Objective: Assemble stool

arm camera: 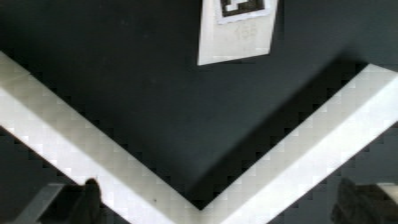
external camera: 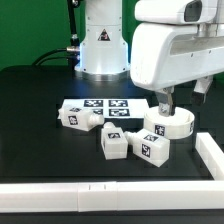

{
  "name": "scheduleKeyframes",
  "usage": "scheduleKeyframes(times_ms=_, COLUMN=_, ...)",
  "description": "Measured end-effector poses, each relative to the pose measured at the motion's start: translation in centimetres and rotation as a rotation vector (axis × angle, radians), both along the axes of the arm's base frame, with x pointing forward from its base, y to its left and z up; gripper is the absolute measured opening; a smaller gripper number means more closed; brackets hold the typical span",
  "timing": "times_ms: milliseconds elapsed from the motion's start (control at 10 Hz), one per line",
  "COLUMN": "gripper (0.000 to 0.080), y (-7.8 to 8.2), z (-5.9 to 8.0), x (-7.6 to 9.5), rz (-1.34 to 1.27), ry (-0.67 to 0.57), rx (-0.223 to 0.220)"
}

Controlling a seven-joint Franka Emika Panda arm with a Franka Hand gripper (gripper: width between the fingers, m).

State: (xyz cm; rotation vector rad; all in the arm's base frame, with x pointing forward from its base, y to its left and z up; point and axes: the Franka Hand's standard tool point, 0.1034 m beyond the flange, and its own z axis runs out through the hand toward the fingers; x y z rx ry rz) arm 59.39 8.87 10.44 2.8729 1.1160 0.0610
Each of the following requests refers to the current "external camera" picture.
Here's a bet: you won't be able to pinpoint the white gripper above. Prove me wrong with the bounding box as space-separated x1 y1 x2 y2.
130 0 224 117

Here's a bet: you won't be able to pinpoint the white round stool seat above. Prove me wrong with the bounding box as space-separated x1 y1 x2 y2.
143 107 195 139

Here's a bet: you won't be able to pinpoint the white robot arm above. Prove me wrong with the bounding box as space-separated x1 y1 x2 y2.
76 0 224 116

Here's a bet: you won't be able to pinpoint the paper sheet with markers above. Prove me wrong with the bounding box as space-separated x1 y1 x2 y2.
62 98 149 119

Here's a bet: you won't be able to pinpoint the black pole with connector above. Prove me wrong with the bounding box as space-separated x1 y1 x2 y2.
67 0 81 68

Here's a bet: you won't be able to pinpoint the white right barrier rail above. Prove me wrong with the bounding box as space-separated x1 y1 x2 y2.
195 132 224 181

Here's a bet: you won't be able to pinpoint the white barrier rail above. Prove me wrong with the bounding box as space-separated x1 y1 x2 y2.
0 181 224 213
195 132 224 181

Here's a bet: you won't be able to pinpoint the white front barrier rail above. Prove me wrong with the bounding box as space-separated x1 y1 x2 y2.
0 181 224 213

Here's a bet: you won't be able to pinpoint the black cables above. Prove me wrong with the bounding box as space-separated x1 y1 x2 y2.
31 48 78 66

